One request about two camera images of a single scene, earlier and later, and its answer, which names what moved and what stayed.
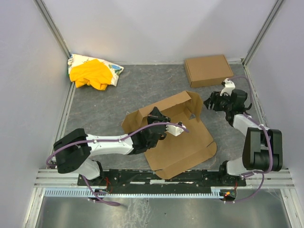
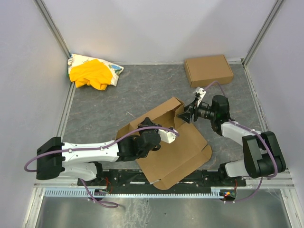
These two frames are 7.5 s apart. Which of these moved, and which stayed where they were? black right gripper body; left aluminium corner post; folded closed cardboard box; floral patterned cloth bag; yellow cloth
Moved: black right gripper body
Stayed: yellow cloth; floral patterned cloth bag; left aluminium corner post; folded closed cardboard box
